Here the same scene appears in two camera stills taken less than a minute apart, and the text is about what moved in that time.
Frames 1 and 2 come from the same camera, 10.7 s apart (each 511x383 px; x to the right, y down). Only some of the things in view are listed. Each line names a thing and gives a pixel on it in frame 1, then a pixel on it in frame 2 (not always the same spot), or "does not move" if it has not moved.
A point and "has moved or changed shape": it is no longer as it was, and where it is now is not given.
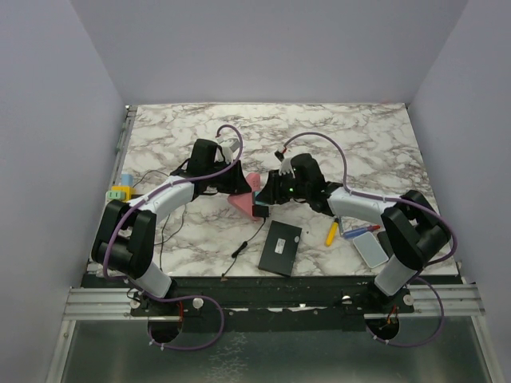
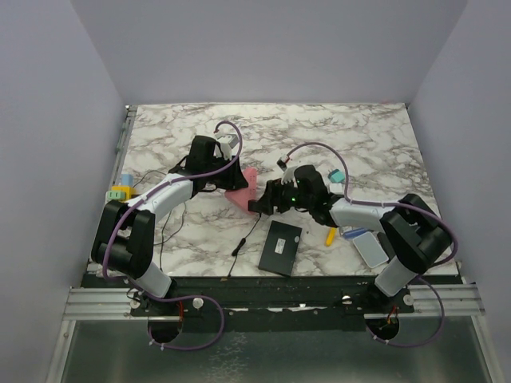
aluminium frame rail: [101, 304] does not move
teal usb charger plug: [255, 201] → [336, 176]
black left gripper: [236, 183] does not move
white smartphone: [370, 250] does not move
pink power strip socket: [244, 202] has moved or changed shape
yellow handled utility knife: [332, 233] does not move
